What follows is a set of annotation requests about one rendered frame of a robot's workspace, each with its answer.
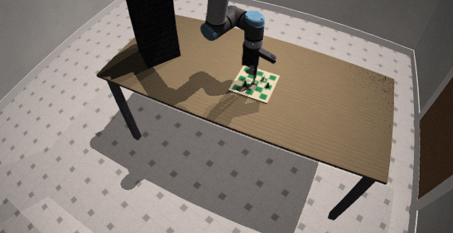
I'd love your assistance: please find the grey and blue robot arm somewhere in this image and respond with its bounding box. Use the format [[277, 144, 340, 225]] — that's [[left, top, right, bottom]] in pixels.
[[200, 0, 276, 64]]

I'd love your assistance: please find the green and cream chessboard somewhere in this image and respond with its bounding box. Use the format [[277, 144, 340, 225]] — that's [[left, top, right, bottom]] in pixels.
[[228, 66, 280, 104]]

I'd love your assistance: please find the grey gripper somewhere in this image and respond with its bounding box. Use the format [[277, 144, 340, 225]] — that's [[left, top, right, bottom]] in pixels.
[[242, 42, 261, 80]]

